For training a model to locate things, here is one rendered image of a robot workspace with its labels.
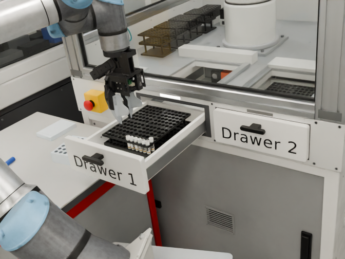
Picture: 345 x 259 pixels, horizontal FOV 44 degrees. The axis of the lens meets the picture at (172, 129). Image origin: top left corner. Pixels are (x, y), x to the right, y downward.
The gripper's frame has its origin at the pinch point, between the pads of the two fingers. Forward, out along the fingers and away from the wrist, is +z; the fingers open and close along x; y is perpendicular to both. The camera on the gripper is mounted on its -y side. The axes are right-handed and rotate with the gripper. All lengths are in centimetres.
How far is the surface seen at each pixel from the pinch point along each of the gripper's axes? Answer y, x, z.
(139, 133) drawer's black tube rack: 1.2, 4.2, 7.5
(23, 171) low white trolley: -37.2, -13.6, 21.3
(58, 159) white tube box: -29.3, -4.5, 19.7
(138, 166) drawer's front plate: 13.2, -10.8, 6.9
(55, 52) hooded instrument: -81, 44, 3
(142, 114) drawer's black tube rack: -6.3, 15.1, 7.6
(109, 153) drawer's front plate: 3.3, -10.8, 5.4
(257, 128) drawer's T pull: 32.4, 18.3, 6.4
